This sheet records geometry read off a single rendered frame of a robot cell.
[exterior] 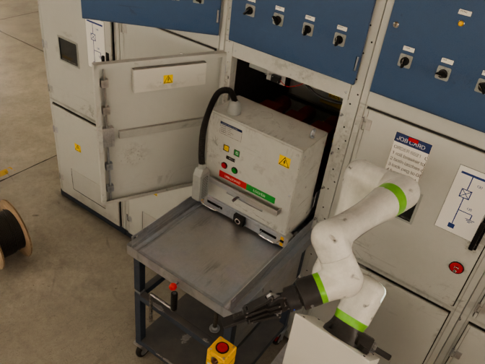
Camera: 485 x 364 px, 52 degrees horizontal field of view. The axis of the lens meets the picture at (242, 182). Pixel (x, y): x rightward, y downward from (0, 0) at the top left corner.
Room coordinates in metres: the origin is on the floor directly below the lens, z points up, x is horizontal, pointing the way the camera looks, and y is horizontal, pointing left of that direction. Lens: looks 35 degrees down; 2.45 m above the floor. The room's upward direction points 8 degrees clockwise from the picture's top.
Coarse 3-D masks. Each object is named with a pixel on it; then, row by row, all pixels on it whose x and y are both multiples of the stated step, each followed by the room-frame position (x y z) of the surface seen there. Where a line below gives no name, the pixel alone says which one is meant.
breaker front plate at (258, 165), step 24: (216, 120) 2.00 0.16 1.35; (216, 144) 1.99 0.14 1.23; (240, 144) 1.92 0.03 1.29; (264, 144) 1.86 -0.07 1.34; (216, 168) 1.99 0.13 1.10; (240, 168) 1.92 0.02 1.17; (264, 168) 1.85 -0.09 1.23; (216, 192) 1.98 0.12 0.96; (264, 192) 1.84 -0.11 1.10; (288, 192) 1.78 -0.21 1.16; (264, 216) 1.83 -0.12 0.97; (288, 216) 1.77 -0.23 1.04
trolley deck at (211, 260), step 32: (192, 224) 1.85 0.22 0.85; (224, 224) 1.89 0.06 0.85; (160, 256) 1.61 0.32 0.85; (192, 256) 1.63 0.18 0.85; (224, 256) 1.66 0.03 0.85; (256, 256) 1.69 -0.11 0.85; (288, 256) 1.72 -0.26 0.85; (192, 288) 1.45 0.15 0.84; (224, 288) 1.47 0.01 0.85; (256, 288) 1.49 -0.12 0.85
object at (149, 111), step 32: (96, 64) 1.92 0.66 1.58; (128, 64) 1.99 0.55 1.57; (160, 64) 2.10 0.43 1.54; (192, 64) 2.15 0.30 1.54; (224, 64) 2.24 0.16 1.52; (96, 96) 1.91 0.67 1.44; (128, 96) 2.02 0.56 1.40; (160, 96) 2.10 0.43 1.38; (192, 96) 2.19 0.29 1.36; (96, 128) 1.93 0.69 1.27; (128, 128) 2.02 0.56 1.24; (160, 128) 2.08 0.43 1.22; (192, 128) 2.19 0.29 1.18; (128, 160) 2.01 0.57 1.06; (160, 160) 2.10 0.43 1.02; (192, 160) 2.20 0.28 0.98; (128, 192) 2.01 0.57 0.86; (160, 192) 2.08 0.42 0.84
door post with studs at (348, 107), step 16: (384, 0) 1.90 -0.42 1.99; (368, 32) 1.91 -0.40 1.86; (368, 48) 1.91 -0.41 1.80; (368, 64) 1.90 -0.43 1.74; (352, 96) 1.91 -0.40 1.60; (352, 112) 1.90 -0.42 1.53; (336, 128) 1.93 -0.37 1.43; (336, 144) 1.92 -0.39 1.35; (336, 160) 1.91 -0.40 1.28; (336, 176) 1.90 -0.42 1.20; (320, 192) 1.93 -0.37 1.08; (320, 208) 1.92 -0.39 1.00; (288, 336) 1.92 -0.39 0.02
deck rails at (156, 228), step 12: (180, 204) 1.92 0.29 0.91; (192, 204) 2.00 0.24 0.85; (168, 216) 1.84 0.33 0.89; (180, 216) 1.90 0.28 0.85; (144, 228) 1.70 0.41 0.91; (156, 228) 1.77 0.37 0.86; (168, 228) 1.80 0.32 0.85; (132, 240) 1.64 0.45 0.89; (144, 240) 1.69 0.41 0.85; (300, 240) 1.84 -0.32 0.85; (288, 252) 1.74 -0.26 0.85; (276, 264) 1.65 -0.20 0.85; (264, 276) 1.57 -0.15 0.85; (252, 288) 1.49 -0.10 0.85; (240, 300) 1.41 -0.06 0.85
